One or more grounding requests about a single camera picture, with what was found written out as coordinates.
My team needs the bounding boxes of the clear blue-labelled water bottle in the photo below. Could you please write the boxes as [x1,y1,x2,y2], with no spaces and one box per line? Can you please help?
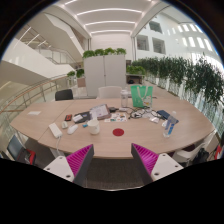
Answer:
[162,110,179,139]

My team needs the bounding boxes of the black notebook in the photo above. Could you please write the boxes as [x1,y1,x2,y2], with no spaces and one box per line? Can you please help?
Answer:
[71,111,93,125]

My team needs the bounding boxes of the row of green hedge plants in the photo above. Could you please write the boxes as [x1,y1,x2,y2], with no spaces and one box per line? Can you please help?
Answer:
[131,54,224,111]

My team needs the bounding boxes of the white side chair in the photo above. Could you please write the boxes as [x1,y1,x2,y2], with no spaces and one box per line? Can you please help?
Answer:
[172,133,216,166]

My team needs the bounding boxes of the black and red chair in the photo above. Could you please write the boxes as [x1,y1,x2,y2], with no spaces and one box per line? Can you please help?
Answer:
[6,134,37,166]

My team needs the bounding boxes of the dark blue phone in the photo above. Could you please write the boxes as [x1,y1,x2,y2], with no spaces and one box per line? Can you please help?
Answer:
[156,109,172,121]

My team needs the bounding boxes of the white paper cup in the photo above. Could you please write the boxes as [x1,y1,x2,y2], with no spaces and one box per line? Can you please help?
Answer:
[87,119,101,136]

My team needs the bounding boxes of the white computer mouse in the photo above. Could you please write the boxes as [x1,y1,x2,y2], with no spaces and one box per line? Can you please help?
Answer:
[66,124,79,136]

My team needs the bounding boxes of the green tote bag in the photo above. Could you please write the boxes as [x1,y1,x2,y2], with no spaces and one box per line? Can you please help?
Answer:
[130,84,154,109]

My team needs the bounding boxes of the ceiling light strips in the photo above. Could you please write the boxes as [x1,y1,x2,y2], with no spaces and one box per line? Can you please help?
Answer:
[63,0,144,36]

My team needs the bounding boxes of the flat round red coaster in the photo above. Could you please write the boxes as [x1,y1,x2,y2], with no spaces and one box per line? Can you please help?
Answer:
[112,128,125,137]

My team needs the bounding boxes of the colourful sticker sheet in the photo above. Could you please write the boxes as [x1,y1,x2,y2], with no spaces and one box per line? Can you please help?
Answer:
[104,112,128,123]

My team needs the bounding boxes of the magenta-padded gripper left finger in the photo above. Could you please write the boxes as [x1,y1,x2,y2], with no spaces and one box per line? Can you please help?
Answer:
[43,143,95,187]

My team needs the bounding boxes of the brown planter with green plants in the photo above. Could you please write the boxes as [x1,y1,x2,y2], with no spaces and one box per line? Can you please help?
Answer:
[66,68,86,88]

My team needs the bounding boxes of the low planter with green plants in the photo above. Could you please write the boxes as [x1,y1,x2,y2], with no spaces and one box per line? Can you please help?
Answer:
[125,65,147,84]

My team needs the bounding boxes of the white cabinet topped with plants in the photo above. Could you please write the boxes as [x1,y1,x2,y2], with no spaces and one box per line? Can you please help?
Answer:
[82,47,128,98]

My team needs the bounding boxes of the black cables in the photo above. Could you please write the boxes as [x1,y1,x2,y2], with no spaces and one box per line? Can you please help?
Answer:
[128,106,158,120]

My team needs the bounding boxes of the clear tumbler with white lid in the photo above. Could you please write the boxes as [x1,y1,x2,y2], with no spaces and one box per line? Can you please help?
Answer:
[120,88,129,109]

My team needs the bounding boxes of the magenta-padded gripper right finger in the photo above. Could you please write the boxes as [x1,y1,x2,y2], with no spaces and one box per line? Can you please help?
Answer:
[130,143,185,185]

